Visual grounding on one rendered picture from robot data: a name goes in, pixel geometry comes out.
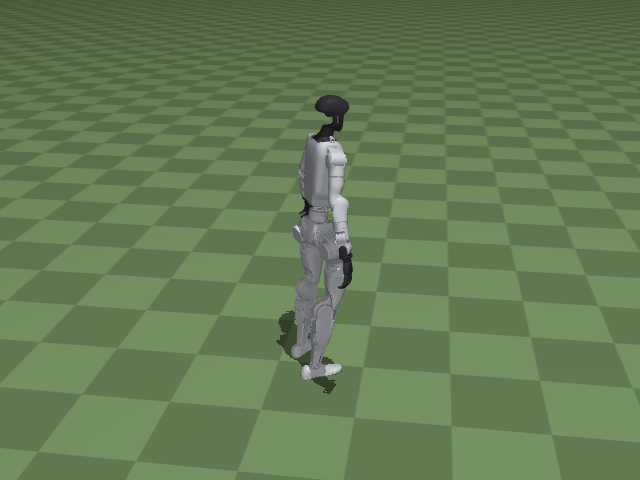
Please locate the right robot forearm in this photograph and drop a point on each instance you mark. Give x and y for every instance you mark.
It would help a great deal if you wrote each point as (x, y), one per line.
(339, 221)

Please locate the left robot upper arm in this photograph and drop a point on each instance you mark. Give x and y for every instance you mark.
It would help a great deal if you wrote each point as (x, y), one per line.
(302, 162)

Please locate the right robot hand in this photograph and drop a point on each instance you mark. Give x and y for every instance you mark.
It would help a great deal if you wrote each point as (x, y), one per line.
(347, 266)

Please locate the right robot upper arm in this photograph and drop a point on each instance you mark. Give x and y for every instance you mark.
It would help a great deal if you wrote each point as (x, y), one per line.
(336, 162)

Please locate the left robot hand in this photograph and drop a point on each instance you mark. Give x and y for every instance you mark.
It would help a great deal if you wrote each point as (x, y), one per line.
(306, 208)

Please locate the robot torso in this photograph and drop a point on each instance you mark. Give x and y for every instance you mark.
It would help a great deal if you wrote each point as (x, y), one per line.
(316, 190)

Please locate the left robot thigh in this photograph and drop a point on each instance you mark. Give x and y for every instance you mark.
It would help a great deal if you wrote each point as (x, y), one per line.
(312, 264)

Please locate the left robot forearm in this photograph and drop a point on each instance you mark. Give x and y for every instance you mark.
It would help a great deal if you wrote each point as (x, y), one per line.
(301, 175)

